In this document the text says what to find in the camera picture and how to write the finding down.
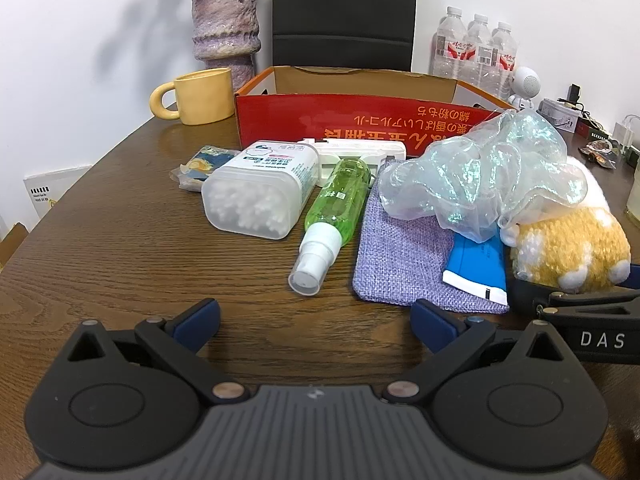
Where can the purple ceramic vase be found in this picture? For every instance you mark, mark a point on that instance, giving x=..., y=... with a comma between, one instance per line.
x=225, y=30

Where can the iridescent plastic bag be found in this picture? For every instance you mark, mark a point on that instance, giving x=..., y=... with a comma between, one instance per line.
x=475, y=175

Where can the clear water bottle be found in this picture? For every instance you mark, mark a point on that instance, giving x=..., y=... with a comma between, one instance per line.
x=502, y=60
x=479, y=50
x=450, y=45

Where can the blue white tube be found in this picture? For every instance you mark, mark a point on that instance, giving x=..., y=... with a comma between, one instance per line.
x=475, y=265

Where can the dark small box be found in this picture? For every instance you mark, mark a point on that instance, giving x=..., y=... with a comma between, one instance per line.
x=592, y=131

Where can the colourful snack wrapper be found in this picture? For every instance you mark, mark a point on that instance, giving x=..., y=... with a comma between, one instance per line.
x=597, y=152

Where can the small black device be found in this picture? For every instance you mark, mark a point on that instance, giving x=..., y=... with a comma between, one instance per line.
x=573, y=94

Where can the white tin box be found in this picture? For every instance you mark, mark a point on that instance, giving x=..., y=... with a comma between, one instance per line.
x=555, y=110

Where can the blue yellow snack packet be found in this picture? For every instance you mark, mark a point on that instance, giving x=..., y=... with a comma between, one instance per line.
x=200, y=165

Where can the yellow plush toy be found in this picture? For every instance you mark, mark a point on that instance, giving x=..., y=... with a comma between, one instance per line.
x=565, y=245

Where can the green spray bottle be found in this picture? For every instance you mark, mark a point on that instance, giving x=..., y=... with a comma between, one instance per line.
x=335, y=200

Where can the white folding phone holder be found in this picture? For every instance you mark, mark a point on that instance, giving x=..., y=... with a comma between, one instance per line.
x=360, y=152

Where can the white cotton swab box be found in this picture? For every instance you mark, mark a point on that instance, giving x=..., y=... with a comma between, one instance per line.
x=250, y=195

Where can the purple fabric pouch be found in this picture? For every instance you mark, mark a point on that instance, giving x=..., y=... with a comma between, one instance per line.
x=400, y=255

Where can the red cardboard box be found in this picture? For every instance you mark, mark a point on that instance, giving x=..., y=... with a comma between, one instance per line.
x=300, y=115

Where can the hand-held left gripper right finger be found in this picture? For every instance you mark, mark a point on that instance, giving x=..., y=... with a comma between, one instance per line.
x=430, y=322

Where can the white charger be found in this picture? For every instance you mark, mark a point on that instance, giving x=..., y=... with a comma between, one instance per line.
x=625, y=130

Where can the white robot figurine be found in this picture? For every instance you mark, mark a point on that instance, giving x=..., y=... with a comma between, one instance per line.
x=527, y=82

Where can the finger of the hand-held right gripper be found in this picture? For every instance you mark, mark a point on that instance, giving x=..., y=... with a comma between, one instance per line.
x=545, y=305

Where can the white paper box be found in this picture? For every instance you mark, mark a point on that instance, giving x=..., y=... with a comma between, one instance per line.
x=45, y=190

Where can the black chair back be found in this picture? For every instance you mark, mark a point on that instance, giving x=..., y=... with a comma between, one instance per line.
x=345, y=10

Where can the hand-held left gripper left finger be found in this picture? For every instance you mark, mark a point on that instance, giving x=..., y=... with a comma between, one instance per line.
x=200, y=317

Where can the yellow mug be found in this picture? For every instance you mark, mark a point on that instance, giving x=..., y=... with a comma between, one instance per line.
x=205, y=95

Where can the brown cardboard piece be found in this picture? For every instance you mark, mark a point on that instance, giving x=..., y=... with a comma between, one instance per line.
x=12, y=242

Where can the glass of cloudy drink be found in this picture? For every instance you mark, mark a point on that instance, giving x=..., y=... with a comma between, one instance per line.
x=633, y=197

